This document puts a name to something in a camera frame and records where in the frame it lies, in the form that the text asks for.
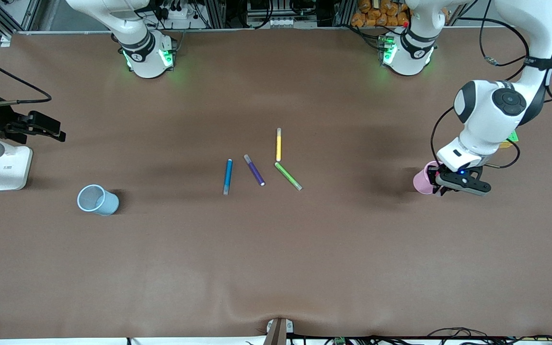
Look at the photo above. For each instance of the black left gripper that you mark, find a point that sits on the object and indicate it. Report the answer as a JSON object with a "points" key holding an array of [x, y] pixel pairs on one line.
{"points": [[433, 179]]}

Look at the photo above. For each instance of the blue marker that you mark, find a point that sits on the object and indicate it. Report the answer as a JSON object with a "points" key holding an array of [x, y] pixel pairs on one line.
{"points": [[228, 175]]}

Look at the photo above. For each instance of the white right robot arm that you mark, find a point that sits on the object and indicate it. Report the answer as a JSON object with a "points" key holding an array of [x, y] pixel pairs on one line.
{"points": [[144, 52]]}

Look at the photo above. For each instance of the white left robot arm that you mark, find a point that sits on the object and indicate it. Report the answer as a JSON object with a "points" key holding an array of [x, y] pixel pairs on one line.
{"points": [[487, 115]]}

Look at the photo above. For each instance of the pink plastic cup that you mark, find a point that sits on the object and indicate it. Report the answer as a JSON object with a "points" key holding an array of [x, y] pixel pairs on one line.
{"points": [[420, 182]]}

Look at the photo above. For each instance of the white desk lamp stand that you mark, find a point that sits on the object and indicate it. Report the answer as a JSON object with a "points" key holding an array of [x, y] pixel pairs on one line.
{"points": [[10, 170]]}

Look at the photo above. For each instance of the colourful puzzle cube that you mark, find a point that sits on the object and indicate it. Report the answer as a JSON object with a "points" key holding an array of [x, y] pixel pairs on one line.
{"points": [[514, 137]]}

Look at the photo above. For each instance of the light blue plastic cup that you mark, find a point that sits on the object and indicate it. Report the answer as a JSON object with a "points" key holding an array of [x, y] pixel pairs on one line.
{"points": [[108, 203]]}

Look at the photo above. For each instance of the green marker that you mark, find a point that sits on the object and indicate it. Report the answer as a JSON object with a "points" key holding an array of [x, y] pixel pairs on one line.
{"points": [[287, 175]]}

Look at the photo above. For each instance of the yellow marker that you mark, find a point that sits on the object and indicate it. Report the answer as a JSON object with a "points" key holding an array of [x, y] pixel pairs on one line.
{"points": [[279, 146]]}

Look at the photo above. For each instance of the white power strip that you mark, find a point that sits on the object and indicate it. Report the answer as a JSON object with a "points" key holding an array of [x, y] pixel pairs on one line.
{"points": [[180, 13]]}

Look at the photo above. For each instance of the pile of orange objects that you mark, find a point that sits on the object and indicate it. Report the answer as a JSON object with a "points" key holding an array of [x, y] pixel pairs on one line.
{"points": [[376, 14]]}

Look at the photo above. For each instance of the brown table cover sheet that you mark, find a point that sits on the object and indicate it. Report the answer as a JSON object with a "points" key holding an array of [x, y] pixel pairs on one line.
{"points": [[276, 263]]}

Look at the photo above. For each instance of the purple marker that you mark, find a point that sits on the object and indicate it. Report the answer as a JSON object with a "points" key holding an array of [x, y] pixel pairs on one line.
{"points": [[255, 171]]}

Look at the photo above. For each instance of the small green circuit board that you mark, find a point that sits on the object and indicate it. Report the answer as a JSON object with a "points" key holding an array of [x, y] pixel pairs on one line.
{"points": [[339, 341]]}

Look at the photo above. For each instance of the white connector block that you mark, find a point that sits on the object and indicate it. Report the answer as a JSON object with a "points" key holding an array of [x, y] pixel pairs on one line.
{"points": [[281, 22]]}

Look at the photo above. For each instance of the grey aluminium frame rail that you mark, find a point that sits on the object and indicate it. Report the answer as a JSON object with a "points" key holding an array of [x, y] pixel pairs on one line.
{"points": [[19, 17]]}

